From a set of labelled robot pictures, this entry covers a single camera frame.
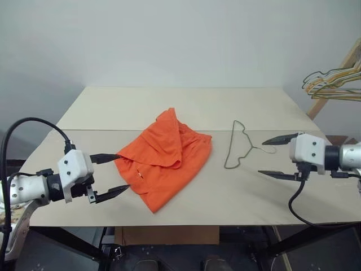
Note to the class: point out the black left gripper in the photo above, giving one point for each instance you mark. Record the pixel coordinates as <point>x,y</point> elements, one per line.
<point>80,190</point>

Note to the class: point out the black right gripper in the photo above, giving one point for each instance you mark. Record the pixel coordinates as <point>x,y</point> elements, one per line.
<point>303,170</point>

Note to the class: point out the orange garment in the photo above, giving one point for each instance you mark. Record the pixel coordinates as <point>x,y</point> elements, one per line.
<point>163,158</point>

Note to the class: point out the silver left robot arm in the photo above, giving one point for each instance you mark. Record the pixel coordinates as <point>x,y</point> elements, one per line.
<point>24,190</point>

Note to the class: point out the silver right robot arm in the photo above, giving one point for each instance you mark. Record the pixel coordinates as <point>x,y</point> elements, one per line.
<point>348,155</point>

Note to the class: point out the wooden rack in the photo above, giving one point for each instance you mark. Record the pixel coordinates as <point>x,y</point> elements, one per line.
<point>320,105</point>

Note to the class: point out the brown cardboard piece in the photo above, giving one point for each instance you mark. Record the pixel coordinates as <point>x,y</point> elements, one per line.
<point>339,140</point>

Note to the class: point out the brown cardboard box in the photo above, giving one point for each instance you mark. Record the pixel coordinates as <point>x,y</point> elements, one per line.
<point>166,235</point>

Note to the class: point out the dark rounded foot shape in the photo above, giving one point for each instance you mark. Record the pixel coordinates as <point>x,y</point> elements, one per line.
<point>216,264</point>
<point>148,265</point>

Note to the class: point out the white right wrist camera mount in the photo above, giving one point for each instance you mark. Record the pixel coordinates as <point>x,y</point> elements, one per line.
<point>306,149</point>

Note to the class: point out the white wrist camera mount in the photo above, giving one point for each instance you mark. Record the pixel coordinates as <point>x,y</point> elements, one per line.
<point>74,166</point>
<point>306,149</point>

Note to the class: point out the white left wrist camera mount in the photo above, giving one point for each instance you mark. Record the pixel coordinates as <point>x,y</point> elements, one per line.
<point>74,166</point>

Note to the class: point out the black metal table frame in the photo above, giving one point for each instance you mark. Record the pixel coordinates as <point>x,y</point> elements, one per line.
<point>84,248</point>

